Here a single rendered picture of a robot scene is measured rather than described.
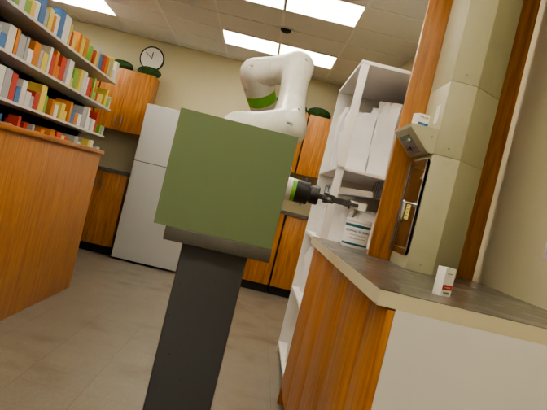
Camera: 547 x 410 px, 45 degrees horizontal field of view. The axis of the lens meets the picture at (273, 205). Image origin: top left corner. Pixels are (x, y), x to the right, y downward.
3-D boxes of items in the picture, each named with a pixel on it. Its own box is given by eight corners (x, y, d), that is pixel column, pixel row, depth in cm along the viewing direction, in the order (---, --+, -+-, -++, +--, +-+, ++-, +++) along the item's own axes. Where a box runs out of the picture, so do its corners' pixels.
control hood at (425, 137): (413, 158, 294) (419, 136, 294) (433, 154, 262) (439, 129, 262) (389, 152, 294) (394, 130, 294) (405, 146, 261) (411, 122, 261)
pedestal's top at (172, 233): (162, 238, 192) (165, 225, 192) (167, 230, 223) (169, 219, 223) (269, 263, 196) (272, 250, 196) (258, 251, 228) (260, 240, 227)
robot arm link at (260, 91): (266, 63, 243) (271, 50, 253) (233, 67, 246) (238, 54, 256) (277, 106, 253) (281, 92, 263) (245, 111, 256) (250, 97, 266)
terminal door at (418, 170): (391, 250, 294) (413, 162, 293) (406, 256, 263) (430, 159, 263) (390, 249, 294) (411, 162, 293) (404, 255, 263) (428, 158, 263)
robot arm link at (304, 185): (291, 202, 271) (292, 203, 262) (298, 175, 271) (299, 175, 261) (305, 207, 271) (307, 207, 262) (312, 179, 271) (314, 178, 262)
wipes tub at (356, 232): (363, 250, 343) (369, 221, 343) (367, 251, 330) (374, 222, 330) (339, 243, 343) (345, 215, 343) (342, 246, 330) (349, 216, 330)
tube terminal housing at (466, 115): (443, 273, 295) (484, 106, 294) (466, 283, 263) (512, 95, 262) (389, 260, 295) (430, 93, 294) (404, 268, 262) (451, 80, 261)
